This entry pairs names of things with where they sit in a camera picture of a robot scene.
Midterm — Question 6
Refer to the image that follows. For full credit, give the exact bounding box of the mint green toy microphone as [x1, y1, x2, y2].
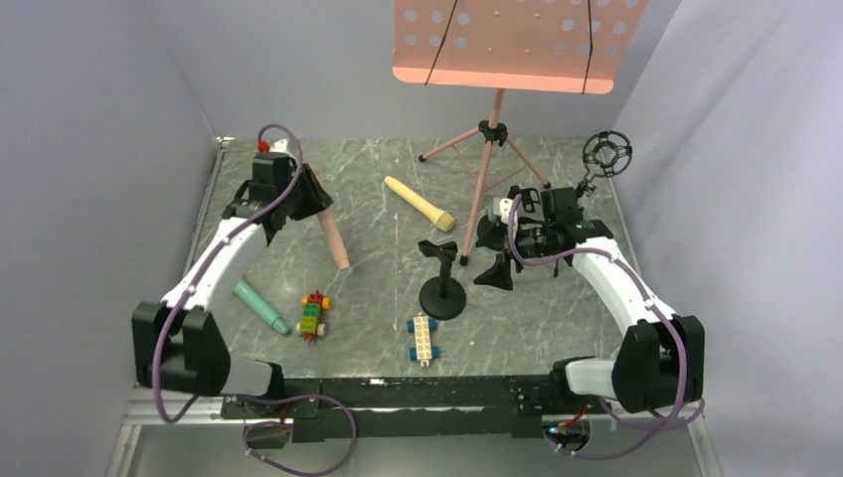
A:
[234, 279, 291, 336]

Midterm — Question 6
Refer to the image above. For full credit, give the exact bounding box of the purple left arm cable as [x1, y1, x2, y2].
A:
[151, 123, 358, 477]

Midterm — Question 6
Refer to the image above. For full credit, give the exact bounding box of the pink toy microphone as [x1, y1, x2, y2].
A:
[316, 209, 351, 270]

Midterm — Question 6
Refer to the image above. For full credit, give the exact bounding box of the black shock mount stand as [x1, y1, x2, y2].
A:
[576, 130, 633, 198]

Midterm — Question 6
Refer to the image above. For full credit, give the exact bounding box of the yellow toy microphone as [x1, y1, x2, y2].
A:
[384, 176, 456, 233]

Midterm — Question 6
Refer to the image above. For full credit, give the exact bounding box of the colourful toy brick car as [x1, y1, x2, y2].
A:
[295, 290, 332, 342]

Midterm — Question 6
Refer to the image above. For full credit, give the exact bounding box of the white blue toy brick car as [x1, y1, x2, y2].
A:
[407, 314, 440, 368]

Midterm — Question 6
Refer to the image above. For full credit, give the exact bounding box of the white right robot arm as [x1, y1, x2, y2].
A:
[474, 186, 705, 413]

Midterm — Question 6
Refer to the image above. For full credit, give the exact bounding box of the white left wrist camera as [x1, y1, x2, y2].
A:
[255, 139, 295, 159]

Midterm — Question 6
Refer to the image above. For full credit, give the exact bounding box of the black round-base mic stand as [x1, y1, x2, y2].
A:
[418, 239, 467, 321]

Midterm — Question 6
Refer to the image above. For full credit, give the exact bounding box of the aluminium frame rail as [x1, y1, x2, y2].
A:
[104, 136, 236, 477]

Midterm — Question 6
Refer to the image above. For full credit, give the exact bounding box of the pink music stand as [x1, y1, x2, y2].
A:
[393, 0, 647, 265]

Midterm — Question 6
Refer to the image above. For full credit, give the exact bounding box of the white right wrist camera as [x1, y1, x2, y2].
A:
[488, 197, 518, 225]

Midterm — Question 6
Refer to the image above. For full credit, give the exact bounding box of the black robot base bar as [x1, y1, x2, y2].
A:
[221, 374, 595, 443]

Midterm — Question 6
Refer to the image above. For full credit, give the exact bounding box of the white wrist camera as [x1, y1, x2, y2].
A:
[255, 139, 295, 159]
[488, 197, 518, 225]

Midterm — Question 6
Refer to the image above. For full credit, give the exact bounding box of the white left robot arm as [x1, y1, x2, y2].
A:
[131, 152, 332, 399]

